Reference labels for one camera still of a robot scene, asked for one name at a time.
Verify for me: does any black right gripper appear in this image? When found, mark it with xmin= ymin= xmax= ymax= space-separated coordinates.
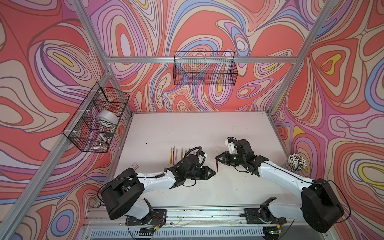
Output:
xmin=215 ymin=150 xmax=246 ymax=167

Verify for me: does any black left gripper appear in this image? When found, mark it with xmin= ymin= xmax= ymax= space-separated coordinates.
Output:
xmin=184 ymin=166 xmax=217 ymax=181

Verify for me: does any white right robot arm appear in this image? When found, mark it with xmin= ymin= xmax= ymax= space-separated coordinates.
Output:
xmin=215 ymin=138 xmax=345 ymax=233

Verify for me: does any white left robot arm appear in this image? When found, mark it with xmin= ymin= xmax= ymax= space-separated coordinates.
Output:
xmin=98 ymin=154 xmax=216 ymax=220

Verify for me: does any clear cup of craft knives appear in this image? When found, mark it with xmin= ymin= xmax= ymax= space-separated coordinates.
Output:
xmin=286 ymin=154 xmax=307 ymax=173

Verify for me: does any small white red card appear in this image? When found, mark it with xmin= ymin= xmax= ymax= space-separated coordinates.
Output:
xmin=130 ymin=163 xmax=139 ymax=170

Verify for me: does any white tape roll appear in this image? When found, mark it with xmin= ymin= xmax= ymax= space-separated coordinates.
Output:
xmin=96 ymin=110 xmax=119 ymax=128

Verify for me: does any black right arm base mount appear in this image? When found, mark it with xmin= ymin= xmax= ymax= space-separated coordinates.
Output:
xmin=239 ymin=197 xmax=287 ymax=225

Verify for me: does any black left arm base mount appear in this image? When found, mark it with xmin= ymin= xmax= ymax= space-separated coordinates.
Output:
xmin=125 ymin=199 xmax=167 ymax=227

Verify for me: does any black wire basket back wall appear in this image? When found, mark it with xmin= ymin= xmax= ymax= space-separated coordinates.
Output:
xmin=173 ymin=50 xmax=238 ymax=86

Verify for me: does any black wire basket wall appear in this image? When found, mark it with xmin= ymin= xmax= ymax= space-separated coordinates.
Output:
xmin=63 ymin=83 xmax=130 ymax=153
xmin=173 ymin=50 xmax=238 ymax=86

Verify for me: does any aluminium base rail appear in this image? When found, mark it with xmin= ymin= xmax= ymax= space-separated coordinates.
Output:
xmin=79 ymin=206 xmax=295 ymax=240

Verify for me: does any black wire basket left wall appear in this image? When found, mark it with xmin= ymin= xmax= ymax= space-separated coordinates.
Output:
xmin=63 ymin=83 xmax=130 ymax=153

